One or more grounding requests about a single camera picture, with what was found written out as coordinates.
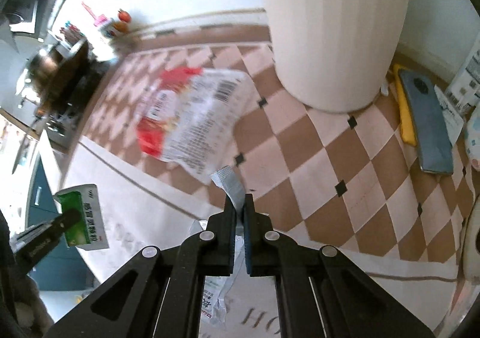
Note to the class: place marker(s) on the white paper card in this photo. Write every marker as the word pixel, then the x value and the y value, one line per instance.
pixel 453 120

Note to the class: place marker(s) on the red tomatoes on counter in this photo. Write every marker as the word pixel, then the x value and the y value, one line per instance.
pixel 114 27

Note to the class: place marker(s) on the checkered brown tablecloth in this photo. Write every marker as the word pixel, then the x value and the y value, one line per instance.
pixel 343 179

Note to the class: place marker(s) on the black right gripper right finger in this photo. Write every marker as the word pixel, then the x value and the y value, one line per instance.
pixel 321 292

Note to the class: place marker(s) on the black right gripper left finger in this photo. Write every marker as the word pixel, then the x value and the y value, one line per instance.
pixel 157 293

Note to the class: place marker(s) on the black gas stove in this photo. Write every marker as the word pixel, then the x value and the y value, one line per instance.
pixel 62 81

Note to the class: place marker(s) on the white patterned bowl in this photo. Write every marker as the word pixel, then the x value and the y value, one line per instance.
pixel 472 141

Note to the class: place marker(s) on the white printed carton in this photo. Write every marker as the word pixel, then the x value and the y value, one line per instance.
pixel 463 91

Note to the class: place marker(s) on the green white medicine box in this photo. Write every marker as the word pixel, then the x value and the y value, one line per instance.
pixel 88 231

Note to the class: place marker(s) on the white grey foil pouch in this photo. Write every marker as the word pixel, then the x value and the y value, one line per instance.
pixel 227 227

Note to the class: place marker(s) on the large white cylindrical container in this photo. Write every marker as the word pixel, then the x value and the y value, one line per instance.
pixel 333 55

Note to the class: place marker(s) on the blue kitchen cabinets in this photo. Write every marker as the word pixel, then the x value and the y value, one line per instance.
pixel 58 266

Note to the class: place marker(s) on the yellow flat object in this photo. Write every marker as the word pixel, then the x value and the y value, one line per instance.
pixel 407 131

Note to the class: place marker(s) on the red white snack bag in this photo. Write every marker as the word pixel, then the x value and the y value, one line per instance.
pixel 188 115

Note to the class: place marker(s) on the blue smartphone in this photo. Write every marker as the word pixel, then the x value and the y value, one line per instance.
pixel 434 148

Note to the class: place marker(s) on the white appliance with hole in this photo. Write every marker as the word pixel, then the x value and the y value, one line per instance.
pixel 470 252

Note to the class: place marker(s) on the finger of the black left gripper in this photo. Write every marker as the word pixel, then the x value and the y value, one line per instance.
pixel 32 245

